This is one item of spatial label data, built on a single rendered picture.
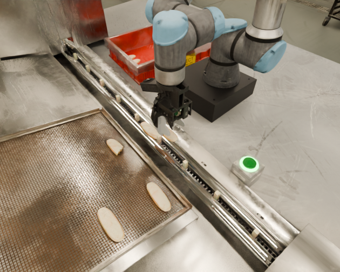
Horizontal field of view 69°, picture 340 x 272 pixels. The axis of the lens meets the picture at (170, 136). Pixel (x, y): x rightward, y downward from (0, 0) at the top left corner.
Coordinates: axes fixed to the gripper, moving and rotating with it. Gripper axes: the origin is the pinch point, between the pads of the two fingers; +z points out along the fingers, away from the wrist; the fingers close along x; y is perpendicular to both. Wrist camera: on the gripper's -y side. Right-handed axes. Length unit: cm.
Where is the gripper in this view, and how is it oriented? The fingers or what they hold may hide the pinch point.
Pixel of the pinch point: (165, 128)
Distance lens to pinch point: 78.6
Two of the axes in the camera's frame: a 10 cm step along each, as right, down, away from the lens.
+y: 6.6, 5.6, -5.0
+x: 7.5, -4.9, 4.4
